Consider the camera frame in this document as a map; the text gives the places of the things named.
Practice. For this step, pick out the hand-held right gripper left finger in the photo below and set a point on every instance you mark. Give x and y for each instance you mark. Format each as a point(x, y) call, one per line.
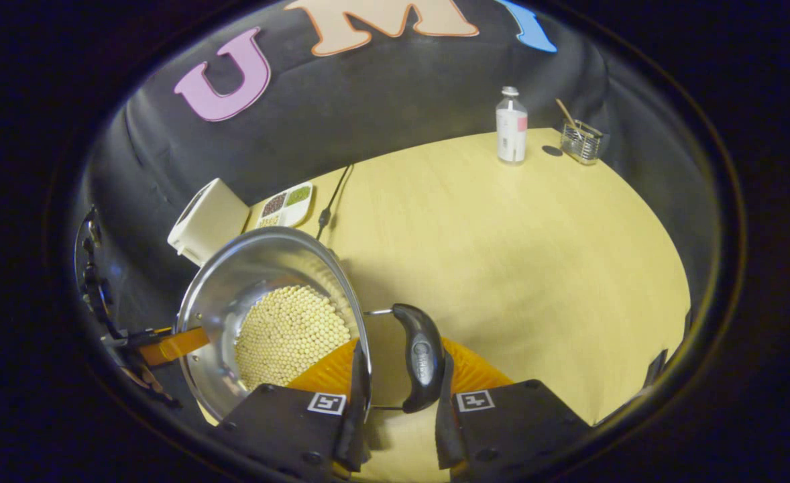
point(358, 416)

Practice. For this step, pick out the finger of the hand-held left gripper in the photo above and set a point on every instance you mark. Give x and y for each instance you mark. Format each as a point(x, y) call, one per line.
point(148, 382)
point(174, 343)

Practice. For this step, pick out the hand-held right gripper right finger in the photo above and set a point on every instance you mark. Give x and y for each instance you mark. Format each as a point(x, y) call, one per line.
point(447, 429)

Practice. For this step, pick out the pile of soybeans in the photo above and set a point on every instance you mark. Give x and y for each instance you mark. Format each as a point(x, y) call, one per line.
point(288, 335)

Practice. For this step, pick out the cream plastic box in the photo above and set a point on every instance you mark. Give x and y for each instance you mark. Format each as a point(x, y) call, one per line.
point(207, 221)

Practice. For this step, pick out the white divided dish with beans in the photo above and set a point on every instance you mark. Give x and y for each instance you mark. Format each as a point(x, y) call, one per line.
point(286, 204)

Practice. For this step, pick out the black table clamp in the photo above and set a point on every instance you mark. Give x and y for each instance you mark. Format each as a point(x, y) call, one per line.
point(655, 369)
point(688, 322)

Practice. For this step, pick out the small black disc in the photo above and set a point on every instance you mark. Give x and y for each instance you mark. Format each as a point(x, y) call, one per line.
point(552, 151)

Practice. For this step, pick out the clear bottle with white label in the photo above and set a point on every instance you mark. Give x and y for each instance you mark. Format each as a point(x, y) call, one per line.
point(512, 131)

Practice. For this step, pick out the black backdrop cloth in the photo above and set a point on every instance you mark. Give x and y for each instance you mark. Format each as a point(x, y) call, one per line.
point(368, 100)

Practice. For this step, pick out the wooden stick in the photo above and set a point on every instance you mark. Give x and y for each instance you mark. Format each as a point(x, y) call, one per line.
point(566, 114)

